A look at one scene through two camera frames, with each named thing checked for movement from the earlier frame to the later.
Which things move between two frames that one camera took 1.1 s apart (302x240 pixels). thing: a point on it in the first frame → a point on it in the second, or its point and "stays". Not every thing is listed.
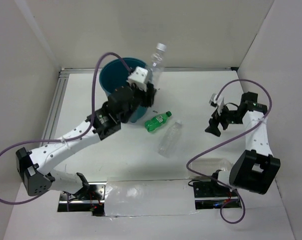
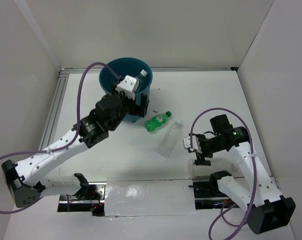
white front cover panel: (136, 196) stays
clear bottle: (170, 140) stays
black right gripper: (213, 128) → (201, 159)
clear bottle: (157, 64) → (140, 78)
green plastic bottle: (157, 121) stays
